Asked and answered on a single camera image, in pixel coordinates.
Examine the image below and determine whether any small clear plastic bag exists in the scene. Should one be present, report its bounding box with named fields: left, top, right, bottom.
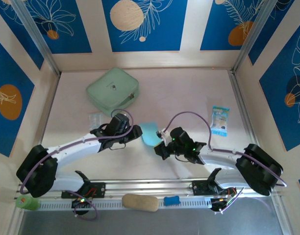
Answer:
left=88, top=113, right=102, bottom=128

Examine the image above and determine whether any mint green zip pouch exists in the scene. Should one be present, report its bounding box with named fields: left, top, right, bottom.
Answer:
left=85, top=68, right=140, bottom=118

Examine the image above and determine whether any blue white snack packet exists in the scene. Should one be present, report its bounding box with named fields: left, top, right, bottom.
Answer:
left=210, top=105, right=230, bottom=137

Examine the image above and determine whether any blue bone-shaped block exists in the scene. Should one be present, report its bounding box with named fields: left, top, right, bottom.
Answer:
left=163, top=195, right=180, bottom=206

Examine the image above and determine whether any black controller board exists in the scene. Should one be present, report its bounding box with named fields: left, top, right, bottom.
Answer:
left=71, top=197, right=92, bottom=216
left=210, top=195, right=233, bottom=214

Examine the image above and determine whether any green bottle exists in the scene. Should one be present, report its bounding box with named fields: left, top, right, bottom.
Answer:
left=15, top=195, right=41, bottom=211

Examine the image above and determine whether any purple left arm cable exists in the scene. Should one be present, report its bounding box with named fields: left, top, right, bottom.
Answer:
left=19, top=109, right=135, bottom=221

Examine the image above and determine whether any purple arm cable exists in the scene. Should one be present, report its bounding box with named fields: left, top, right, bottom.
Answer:
left=164, top=111, right=288, bottom=215
left=19, top=109, right=135, bottom=221

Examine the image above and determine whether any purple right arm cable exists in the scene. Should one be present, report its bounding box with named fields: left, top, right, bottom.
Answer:
left=164, top=111, right=288, bottom=215

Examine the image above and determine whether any aluminium cross rail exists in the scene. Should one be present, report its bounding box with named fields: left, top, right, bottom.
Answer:
left=16, top=178, right=288, bottom=196

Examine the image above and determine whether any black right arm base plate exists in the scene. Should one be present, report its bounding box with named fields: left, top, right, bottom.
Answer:
left=192, top=180, right=216, bottom=196

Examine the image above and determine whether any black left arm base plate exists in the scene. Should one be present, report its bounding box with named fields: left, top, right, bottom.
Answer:
left=61, top=182, right=106, bottom=199

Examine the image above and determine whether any aluminium side rail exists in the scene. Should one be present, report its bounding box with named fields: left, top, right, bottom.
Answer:
left=229, top=70, right=267, bottom=177
left=28, top=73, right=61, bottom=182

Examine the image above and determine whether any slotted grey cable duct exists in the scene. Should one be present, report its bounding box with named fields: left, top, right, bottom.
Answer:
left=38, top=197, right=214, bottom=212

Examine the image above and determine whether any aluminium corner post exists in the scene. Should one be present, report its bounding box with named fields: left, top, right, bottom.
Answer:
left=11, top=0, right=61, bottom=75
left=232, top=0, right=284, bottom=74

